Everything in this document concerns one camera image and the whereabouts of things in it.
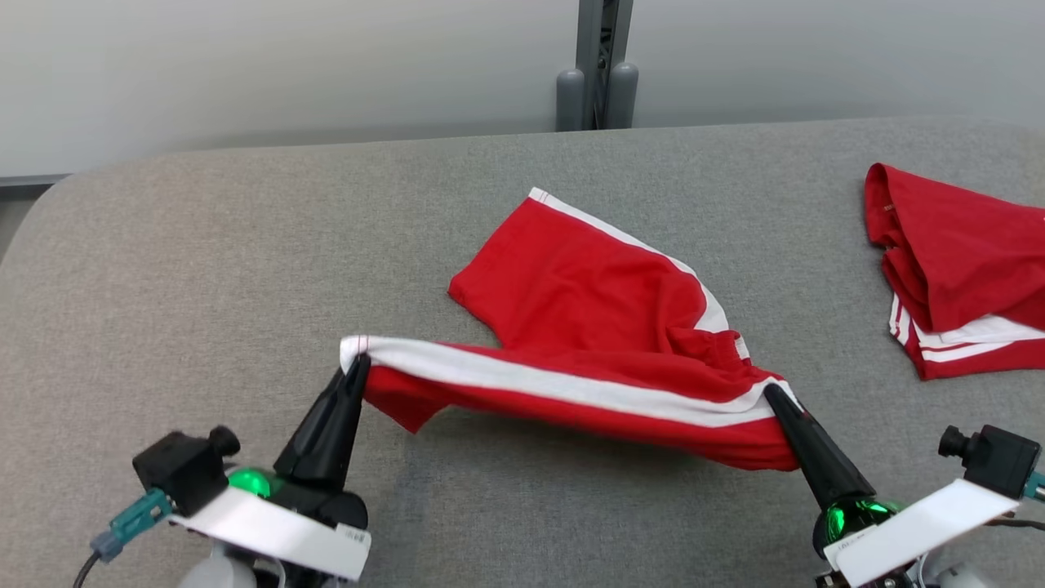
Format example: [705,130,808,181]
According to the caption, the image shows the red white t-shirt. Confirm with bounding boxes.
[863,163,1045,381]

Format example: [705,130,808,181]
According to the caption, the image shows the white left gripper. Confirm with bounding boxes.
[167,352,373,583]

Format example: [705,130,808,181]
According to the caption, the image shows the thin black right camera cable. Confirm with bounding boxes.
[984,472,1045,533]

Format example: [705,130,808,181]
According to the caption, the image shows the dark metal truss post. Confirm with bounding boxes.
[554,0,640,132]

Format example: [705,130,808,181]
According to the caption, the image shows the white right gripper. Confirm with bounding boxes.
[763,383,1023,588]

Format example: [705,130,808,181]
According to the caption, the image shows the red shorts with white stripe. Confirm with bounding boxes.
[338,187,806,474]

